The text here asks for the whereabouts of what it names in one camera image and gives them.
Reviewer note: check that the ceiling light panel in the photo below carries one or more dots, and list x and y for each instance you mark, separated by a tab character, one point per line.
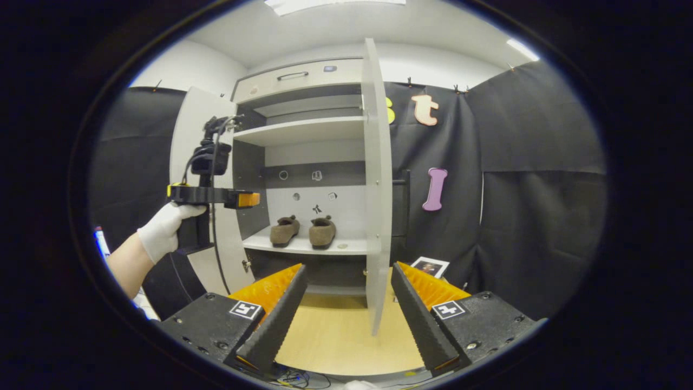
335	4

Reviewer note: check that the white framed photo card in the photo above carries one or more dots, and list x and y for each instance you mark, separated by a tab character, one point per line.
430	267

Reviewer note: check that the white shoe cabinet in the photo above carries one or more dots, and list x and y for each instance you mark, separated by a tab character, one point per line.
352	216

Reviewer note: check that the black backdrop cloth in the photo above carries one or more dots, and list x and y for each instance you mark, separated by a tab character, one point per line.
541	216

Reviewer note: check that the white cabinet drawer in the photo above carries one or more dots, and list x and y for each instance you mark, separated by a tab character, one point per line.
346	76

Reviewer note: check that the brown fuzzy shoe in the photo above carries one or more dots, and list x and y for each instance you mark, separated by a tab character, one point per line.
322	233
284	231

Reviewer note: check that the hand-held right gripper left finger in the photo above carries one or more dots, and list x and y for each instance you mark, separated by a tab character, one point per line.
279	319

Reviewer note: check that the metal door hinge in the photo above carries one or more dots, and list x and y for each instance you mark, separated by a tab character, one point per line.
246	265

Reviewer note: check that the white shoe cabinet door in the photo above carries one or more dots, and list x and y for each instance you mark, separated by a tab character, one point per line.
377	189
189	124

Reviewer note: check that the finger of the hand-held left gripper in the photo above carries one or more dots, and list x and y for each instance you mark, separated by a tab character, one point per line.
227	196

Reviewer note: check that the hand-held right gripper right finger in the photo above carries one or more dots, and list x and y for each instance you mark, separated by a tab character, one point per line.
417	319

